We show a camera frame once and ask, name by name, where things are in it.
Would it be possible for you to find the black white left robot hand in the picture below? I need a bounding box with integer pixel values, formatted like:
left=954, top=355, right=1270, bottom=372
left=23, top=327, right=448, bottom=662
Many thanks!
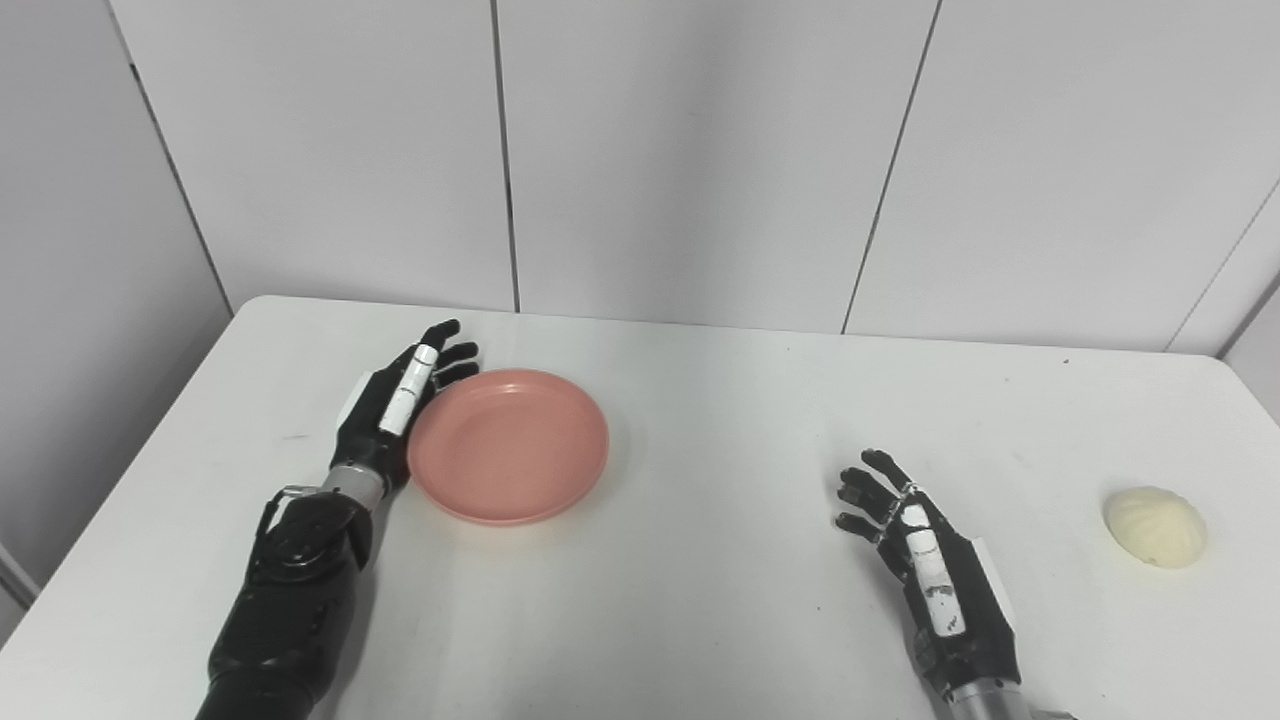
left=330, top=319, right=481, bottom=493

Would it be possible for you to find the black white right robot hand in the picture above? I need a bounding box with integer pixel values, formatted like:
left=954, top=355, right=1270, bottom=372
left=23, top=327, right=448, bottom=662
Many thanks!
left=836, top=449, right=1024, bottom=698

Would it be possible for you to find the pink round plate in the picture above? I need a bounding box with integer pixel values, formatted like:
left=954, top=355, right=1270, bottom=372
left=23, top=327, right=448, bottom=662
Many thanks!
left=406, top=368, right=611, bottom=527

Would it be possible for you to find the white steamed bun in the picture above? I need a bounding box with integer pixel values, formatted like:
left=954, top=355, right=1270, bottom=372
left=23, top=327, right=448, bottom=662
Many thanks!
left=1103, top=485, right=1208, bottom=570

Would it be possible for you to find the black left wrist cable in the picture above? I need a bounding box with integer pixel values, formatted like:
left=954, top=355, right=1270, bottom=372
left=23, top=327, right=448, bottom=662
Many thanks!
left=253, top=485, right=323, bottom=566

